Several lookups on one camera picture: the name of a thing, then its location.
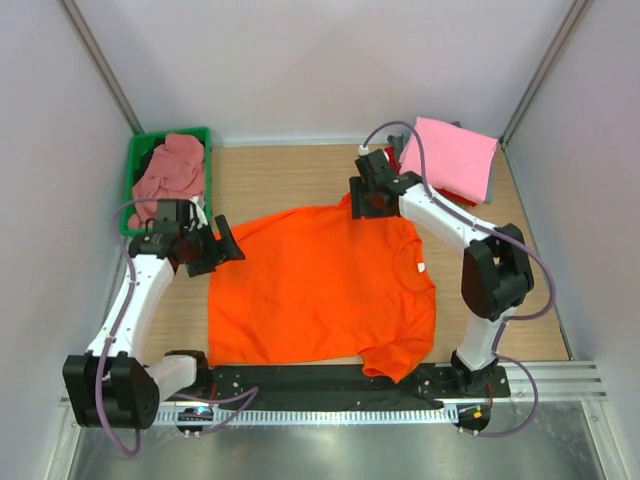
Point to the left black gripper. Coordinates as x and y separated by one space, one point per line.
220 250

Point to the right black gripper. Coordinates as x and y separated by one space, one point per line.
358 207

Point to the orange t shirt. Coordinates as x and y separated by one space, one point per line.
316 284

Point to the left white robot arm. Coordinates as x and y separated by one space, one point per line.
109 385

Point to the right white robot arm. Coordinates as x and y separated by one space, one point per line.
496 272

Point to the crumpled dusty pink shirt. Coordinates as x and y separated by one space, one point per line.
174 168

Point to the folded pink t shirt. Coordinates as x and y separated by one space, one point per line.
456 159

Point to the green plastic bin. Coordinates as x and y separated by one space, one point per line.
138 146

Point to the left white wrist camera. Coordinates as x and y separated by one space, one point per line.
198 217

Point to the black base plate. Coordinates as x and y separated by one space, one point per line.
336 387

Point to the white slotted cable duct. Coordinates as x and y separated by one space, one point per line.
182 415

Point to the aluminium frame rail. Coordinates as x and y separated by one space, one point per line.
556 381

